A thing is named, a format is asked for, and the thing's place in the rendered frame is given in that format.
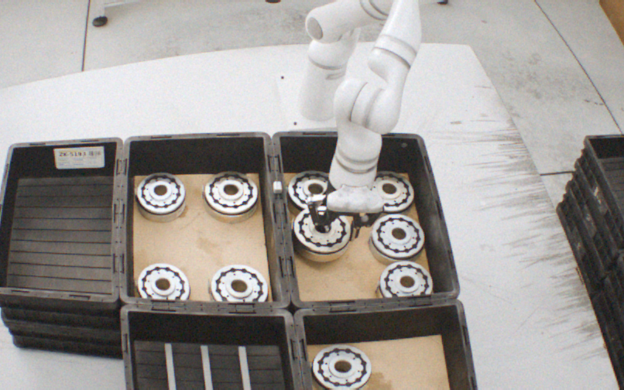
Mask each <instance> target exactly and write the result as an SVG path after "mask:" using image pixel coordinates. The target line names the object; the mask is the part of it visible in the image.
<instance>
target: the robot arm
mask: <svg viewBox="0 0 624 390"><path fill-rule="evenodd" d="M442 1H445V0H337V1H336V2H332V3H330V4H327V5H322V6H320V7H317V8H315V9H313V10H312V11H311V12H310V13H309V14H308V16H307V18H306V24H305V25H306V30H307V33H308V35H309V36H310V37H311V38H312V39H313V40H312V41H311V43H310V45H309V48H308V51H307V58H306V63H305V67H304V71H303V78H302V82H301V85H300V93H299V97H298V101H297V109H298V111H299V112H300V113H301V114H302V116H304V117H305V118H308V119H310V120H313V121H327V120H329V119H331V118H333V117H334V116H335V121H336V125H337V130H338V144H337V148H336V152H335V154H334V158H333V160H332V163H331V170H330V174H329V178H328V182H327V189H326V190H325V191H324V192H323V194H322V196H317V197H315V196H314V195H313V194H312V193H309V194H308V195H307V208H308V210H309V213H310V217H311V220H312V222H313V225H315V226H318V225H320V233H323V234H324V233H328V232H329V230H330V225H331V223H332V222H335V220H336V219H337V217H338V216H339V217H340V216H347V217H353V220H352V221H351V227H350V228H351V237H350V241H354V239H355V238H357V237H358V234H359V231H360V228H361V227H364V226H366V227H367V228H370V227H371V226H372V225H373V224H374V223H375V221H376V220H377V219H378V217H379V216H380V215H381V213H382V212H383V211H384V210H385V207H384V200H383V197H381V196H380V195H378V194H376V193H373V192H372V187H373V183H374V180H375V175H376V170H377V162H378V158H379V153H380V149H381V145H382V138H381V135H384V134H387V133H389V132H391V131H392V130H393V129H394V128H395V127H396V125H397V123H398V121H399V116H400V111H401V104H402V97H403V89H404V85H405V82H406V78H407V75H408V73H409V71H410V68H411V67H412V65H413V62H414V60H415V58H416V56H417V54H418V52H419V49H420V44H421V40H422V29H421V22H420V10H419V7H420V6H423V5H429V4H432V3H436V2H442ZM383 21H386V24H385V25H384V27H383V29H382V31H381V33H380V34H379V37H378V39H377V40H376V42H375V45H374V46H373V48H372V50H371V52H370V54H369V56H368V59H367V65H368V67H369V69H370V70H371V71H373V72H374V73H375V74H377V75H378V76H379V77H381V78H382V79H383V80H384V81H385V82H386V83H387V84H388V88H387V90H384V89H382V88H380V87H377V86H375V85H373V84H370V83H368V82H366V81H364V80H361V79H358V78H355V77H352V78H348V79H347V80H344V79H345V74H346V70H347V66H348V60H349V58H350V57H351V55H352V54H353V53H354V51H355V47H356V45H357V42H358V38H359V35H360V32H361V28H362V27H363V26H369V25H372V24H376V23H379V22H383ZM322 203H323V204H324V205H325V206H326V210H325V212H324V213H323V214H319V211H318V208H319V207H320V204H322ZM360 213H365V214H364V216H361V217H360Z"/></svg>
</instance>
